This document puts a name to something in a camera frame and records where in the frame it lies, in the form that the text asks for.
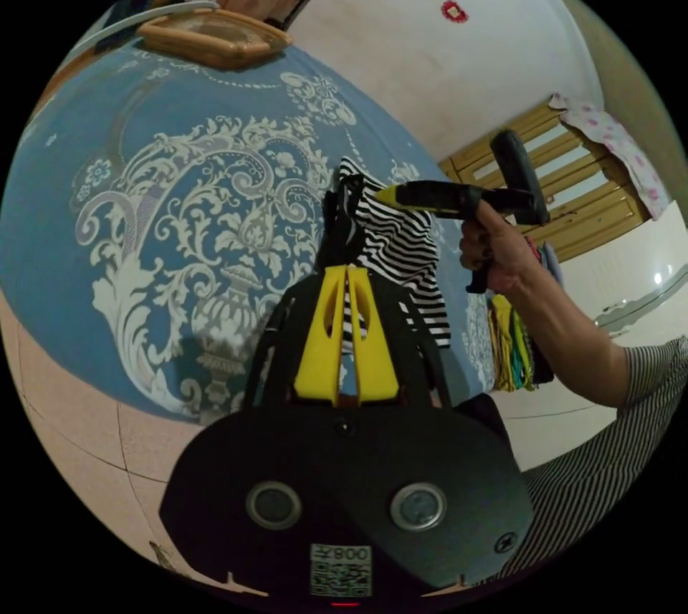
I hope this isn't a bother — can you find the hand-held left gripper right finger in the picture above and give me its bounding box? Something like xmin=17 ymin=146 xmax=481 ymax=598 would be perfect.
xmin=346 ymin=266 xmax=402 ymax=408

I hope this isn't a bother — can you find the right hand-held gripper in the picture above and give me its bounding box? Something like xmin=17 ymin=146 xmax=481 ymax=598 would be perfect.
xmin=373 ymin=181 xmax=538 ymax=296

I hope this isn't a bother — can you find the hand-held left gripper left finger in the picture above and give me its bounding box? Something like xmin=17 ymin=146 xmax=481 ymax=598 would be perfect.
xmin=293 ymin=264 xmax=347 ymax=407

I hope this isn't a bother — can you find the black white striped short sleeve shirt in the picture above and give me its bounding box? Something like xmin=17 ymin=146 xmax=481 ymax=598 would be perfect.
xmin=321 ymin=155 xmax=454 ymax=352

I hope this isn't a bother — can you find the person's right forearm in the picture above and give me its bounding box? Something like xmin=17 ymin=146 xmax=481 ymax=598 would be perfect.
xmin=505 ymin=248 xmax=631 ymax=409

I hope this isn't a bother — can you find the person's right hand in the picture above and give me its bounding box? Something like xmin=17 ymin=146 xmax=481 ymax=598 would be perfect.
xmin=458 ymin=204 xmax=534 ymax=299

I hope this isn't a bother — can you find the pile of clothes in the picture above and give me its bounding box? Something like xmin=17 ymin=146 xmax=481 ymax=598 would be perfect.
xmin=485 ymin=236 xmax=566 ymax=393

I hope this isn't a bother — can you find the tan plastic tray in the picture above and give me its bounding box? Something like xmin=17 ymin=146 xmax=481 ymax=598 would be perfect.
xmin=135 ymin=8 xmax=295 ymax=71

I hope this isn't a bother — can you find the white cloth with pink flowers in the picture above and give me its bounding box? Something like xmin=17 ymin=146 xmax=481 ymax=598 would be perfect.
xmin=547 ymin=91 xmax=672 ymax=221

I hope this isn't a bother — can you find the person's body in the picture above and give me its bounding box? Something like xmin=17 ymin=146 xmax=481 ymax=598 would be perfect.
xmin=454 ymin=333 xmax=688 ymax=591

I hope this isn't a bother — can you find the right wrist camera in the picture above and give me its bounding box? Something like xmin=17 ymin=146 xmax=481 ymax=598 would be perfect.
xmin=487 ymin=130 xmax=553 ymax=227

